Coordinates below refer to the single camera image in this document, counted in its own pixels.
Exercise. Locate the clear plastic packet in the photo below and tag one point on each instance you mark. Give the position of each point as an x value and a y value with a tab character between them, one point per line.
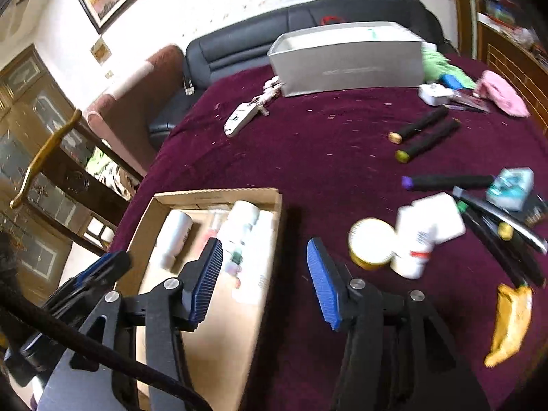
469	102

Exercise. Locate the floral green blanket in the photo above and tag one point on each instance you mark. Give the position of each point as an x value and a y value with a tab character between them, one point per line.
105	169

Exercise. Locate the black marker purple cap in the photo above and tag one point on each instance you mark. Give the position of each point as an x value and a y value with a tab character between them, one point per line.
454	182

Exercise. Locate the pink cloth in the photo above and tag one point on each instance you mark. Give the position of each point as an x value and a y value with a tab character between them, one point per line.
501	94

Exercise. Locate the yellow snack packet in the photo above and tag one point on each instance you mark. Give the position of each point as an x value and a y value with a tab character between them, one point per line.
509	325

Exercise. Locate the small blue object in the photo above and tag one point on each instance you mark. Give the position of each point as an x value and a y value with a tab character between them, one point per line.
449	81

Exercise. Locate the white bottle red label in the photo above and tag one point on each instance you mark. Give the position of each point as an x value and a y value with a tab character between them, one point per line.
409	248

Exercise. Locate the white remote key fob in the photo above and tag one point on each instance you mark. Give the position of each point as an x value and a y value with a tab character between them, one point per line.
239	120

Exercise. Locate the pink red blister packet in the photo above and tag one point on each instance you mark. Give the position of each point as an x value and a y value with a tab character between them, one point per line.
212	229

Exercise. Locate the white plug adapter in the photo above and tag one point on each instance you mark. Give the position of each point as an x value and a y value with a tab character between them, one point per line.
434	94

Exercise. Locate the teal foil packet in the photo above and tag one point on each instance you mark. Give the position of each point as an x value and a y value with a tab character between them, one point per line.
511	188

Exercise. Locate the slim white bottle red print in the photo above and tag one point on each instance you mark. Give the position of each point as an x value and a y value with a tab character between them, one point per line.
261	265

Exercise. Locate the grey rectangular box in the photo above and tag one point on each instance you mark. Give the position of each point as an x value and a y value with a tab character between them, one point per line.
351	72

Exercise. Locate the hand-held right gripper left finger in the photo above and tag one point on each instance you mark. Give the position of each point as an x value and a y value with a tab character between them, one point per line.
207	284

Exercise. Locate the black marker cream cap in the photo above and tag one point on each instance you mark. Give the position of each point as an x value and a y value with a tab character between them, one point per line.
424	122

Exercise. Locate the black glossy pen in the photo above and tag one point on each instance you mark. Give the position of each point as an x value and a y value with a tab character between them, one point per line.
501	218

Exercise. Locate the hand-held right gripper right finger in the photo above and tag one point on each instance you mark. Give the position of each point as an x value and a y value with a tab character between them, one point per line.
325	287

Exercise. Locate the wooden cabinet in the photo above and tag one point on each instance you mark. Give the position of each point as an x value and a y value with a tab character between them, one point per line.
513	64

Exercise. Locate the plain white bottle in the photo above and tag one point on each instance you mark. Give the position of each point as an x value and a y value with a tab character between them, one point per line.
173	239

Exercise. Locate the shallow cardboard box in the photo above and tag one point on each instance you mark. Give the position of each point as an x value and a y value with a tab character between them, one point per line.
222	351

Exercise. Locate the black leather sofa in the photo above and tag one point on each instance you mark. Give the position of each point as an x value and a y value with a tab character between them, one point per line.
239	47

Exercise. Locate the maroon tablecloth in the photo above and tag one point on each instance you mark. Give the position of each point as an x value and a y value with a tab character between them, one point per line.
321	171

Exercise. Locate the small yellow wall plaque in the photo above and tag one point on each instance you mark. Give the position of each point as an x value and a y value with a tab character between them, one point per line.
101	50

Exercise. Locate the black marker green cap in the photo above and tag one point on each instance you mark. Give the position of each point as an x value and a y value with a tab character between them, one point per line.
483	235

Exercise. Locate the green white small packet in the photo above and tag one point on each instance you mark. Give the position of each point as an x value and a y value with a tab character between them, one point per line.
436	62

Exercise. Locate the brown pink armchair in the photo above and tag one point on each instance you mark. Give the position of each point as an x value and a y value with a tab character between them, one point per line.
128	107

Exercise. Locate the cabinet shelf clutter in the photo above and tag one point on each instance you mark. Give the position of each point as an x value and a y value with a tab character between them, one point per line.
509	21

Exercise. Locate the wooden glass-panel door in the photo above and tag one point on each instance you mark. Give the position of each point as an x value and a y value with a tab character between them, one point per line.
30	107

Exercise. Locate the white square box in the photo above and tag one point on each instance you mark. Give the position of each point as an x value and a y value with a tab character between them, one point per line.
443	218

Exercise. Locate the black marker yellow cap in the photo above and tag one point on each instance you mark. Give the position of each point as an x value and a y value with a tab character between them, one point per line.
520	252

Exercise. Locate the small red item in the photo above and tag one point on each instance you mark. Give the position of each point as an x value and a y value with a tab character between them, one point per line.
330	19

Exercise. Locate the tall white bottle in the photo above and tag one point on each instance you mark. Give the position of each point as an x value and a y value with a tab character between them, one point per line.
244	220

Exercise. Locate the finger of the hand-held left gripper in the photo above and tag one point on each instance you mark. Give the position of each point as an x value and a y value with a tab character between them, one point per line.
102	264

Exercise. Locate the yellow jar white lid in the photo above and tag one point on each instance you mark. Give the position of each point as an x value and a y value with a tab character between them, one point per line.
370	244

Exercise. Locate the dark wooden chair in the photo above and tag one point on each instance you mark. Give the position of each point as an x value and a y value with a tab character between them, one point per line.
64	171

